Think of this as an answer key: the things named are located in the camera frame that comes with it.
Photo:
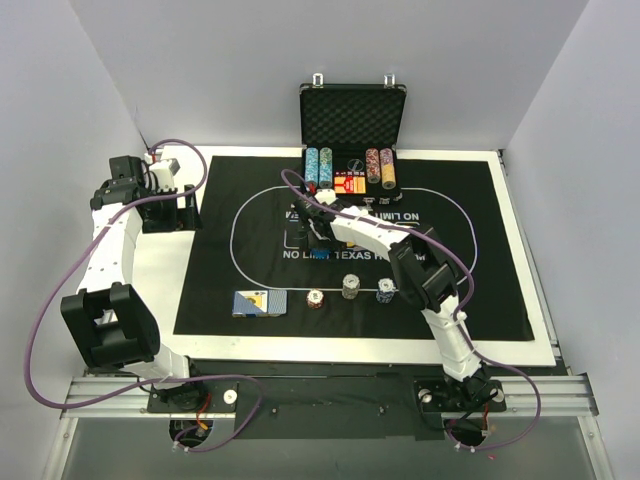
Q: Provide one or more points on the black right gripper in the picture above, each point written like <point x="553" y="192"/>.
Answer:
<point x="310" y="230"/>

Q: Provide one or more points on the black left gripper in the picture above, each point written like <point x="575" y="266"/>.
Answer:
<point x="167" y="215"/>

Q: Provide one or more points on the grey poker chip stack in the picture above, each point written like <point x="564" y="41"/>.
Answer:
<point x="350" y="286"/>

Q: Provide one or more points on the red poker chip stack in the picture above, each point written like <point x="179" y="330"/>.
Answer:
<point x="315" y="299"/>

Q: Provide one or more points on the blue small blind button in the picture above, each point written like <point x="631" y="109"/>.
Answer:
<point x="320" y="253"/>

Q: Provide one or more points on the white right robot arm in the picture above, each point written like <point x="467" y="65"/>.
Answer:
<point x="424" y="272"/>

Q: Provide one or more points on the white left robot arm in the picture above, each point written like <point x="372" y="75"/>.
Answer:
<point x="110" y="324"/>

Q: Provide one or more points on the red playing card box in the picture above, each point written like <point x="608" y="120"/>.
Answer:
<point x="349" y="185"/>

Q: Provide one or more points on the light blue chip row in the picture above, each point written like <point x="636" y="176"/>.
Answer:
<point x="311" y="168"/>

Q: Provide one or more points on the clear dealer button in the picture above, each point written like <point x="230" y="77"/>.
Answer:
<point x="355" y="165"/>

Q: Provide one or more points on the green chip row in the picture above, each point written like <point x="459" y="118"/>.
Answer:
<point x="325" y="168"/>

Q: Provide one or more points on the red chip row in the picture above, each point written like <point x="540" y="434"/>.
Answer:
<point x="373" y="166"/>

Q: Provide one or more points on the purple yellow chip row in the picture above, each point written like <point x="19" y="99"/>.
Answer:
<point x="387" y="167"/>

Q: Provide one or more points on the aluminium poker chip case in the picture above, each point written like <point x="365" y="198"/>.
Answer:
<point x="349" y="119"/>

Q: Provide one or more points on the black poker felt mat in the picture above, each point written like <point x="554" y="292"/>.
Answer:
<point x="249" y="242"/>

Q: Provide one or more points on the blue poker chip stack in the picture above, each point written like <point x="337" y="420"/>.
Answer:
<point x="385" y="290"/>

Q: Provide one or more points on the blue playing card deck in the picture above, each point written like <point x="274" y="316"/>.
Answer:
<point x="260" y="303"/>

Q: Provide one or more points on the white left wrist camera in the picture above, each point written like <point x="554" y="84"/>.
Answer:
<point x="163" y="173"/>

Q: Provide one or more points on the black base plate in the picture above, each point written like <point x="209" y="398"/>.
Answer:
<point x="441" y="404"/>

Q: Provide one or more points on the aluminium frame rail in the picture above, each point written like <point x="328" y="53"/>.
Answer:
<point x="561" y="396"/>

